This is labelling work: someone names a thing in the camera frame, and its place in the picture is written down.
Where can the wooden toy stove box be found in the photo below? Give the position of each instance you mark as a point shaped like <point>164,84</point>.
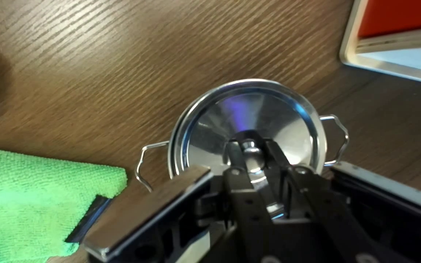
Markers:
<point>401,44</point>

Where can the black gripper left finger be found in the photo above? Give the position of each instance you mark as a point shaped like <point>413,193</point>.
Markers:
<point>249,213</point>

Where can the small steel pot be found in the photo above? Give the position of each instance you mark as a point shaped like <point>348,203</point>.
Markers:
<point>336,140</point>

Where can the green cloth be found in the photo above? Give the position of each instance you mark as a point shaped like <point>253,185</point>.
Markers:
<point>30,204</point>

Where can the steel pot lid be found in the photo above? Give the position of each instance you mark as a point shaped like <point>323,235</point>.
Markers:
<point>249,114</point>

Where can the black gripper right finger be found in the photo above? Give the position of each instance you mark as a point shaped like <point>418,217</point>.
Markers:
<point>313,209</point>

